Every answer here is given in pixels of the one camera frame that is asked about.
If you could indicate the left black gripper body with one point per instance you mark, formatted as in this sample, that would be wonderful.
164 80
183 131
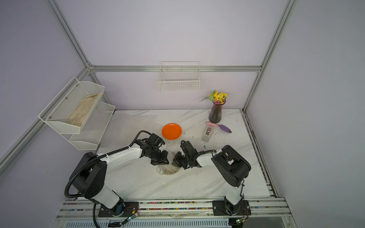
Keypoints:
157 157

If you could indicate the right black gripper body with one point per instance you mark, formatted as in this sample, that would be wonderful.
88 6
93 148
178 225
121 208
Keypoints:
181 161

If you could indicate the yellow patterned dinner plate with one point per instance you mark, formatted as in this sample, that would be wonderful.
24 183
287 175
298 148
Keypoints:
167 169

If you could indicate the orange dinner plate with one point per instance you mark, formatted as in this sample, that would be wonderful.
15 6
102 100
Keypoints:
171 131

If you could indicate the clear bubble wrap sheet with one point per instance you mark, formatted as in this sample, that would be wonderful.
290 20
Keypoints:
170 157
123 128

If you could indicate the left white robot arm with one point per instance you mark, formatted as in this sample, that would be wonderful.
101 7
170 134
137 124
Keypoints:
88 180

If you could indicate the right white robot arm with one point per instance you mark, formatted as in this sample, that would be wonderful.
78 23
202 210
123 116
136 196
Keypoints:
232 167

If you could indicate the purple glass vase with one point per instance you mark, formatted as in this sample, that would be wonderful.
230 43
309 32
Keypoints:
216 112

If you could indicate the lower white mesh shelf bin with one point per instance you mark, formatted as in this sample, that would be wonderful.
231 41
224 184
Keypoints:
94 129

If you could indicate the white mesh shelf bin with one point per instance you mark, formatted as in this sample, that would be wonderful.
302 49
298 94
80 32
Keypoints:
57 112
94 129

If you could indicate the yellow artificial flowers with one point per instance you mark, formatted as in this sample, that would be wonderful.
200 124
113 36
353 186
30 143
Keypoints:
218 98

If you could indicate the beige cloth in bin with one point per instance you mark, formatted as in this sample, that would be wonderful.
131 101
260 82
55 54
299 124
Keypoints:
79 115

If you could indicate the upper white mesh shelf bin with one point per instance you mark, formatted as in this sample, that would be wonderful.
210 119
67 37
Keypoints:
57 112

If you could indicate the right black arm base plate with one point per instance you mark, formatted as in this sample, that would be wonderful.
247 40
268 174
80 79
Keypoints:
225 208

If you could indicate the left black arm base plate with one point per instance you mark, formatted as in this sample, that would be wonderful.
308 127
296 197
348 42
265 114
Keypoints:
125 209

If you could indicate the white wire wall basket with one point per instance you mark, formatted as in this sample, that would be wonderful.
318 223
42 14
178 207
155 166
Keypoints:
178 76

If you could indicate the aluminium front rail frame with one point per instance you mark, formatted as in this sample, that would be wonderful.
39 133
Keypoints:
178 209

